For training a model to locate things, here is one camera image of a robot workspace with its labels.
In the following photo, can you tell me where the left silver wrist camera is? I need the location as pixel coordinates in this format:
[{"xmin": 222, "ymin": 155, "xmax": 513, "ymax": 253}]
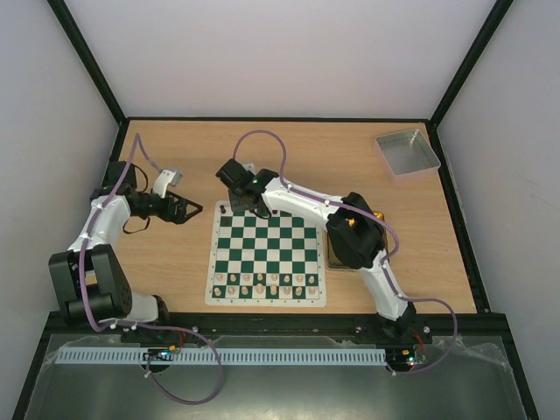
[{"xmin": 151, "ymin": 169, "xmax": 182, "ymax": 198}]

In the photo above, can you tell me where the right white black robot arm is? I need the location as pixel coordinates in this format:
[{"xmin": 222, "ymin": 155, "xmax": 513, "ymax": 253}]
[{"xmin": 217, "ymin": 166, "xmax": 416, "ymax": 343}]

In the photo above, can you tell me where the silver tin lid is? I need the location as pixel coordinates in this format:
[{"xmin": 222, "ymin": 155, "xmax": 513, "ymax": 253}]
[{"xmin": 374, "ymin": 129, "xmax": 441, "ymax": 182}]

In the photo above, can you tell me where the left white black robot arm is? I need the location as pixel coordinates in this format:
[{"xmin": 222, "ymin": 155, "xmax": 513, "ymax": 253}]
[{"xmin": 48, "ymin": 161, "xmax": 202, "ymax": 330}]

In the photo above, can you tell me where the gold tin with dark pieces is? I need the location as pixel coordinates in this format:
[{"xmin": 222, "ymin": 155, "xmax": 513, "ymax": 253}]
[{"xmin": 324, "ymin": 211, "xmax": 388, "ymax": 271}]

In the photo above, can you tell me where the green white chess board mat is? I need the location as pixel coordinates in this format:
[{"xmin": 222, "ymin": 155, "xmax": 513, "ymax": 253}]
[{"xmin": 205, "ymin": 200, "xmax": 327, "ymax": 308}]

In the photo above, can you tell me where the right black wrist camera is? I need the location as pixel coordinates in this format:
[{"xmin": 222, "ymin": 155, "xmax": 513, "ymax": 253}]
[{"xmin": 215, "ymin": 158, "xmax": 255, "ymax": 191}]

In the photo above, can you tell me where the black mounting rail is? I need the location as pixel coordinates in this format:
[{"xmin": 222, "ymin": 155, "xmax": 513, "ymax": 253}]
[{"xmin": 42, "ymin": 312, "xmax": 513, "ymax": 347}]

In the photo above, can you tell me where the grey slotted cable duct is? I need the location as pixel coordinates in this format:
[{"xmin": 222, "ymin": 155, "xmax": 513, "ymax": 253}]
[{"xmin": 55, "ymin": 346, "xmax": 386, "ymax": 367}]

